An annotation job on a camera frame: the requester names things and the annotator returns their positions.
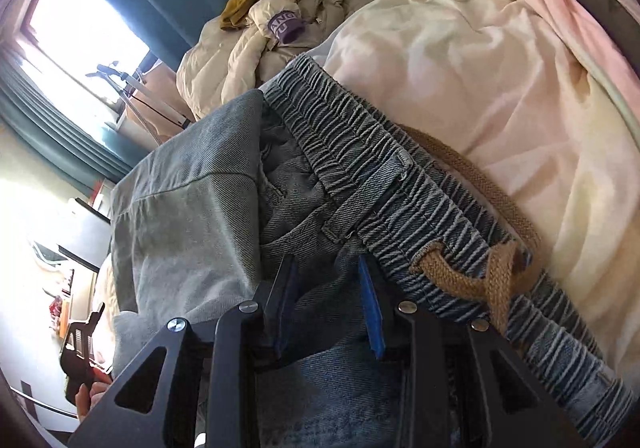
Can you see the cream jacket with purple cuff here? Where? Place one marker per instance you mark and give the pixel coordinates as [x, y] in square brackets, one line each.
[225, 58]

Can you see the person's left hand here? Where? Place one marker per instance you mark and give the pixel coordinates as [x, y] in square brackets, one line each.
[82, 403]

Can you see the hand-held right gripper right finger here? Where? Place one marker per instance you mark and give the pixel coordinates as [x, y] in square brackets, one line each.
[372, 308]

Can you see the window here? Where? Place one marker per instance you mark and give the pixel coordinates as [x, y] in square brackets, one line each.
[80, 18]

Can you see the pastel pink cream blanket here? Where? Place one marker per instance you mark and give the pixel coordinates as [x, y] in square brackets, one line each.
[450, 78]

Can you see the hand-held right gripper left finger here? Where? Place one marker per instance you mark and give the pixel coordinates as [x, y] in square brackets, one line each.
[287, 298]

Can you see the mustard yellow garment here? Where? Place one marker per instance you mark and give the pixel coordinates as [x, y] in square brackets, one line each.
[245, 3]

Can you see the blue denim jeans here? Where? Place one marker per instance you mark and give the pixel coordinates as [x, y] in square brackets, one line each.
[400, 188]

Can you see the grey denim pants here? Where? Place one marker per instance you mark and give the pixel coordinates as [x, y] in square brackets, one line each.
[175, 208]

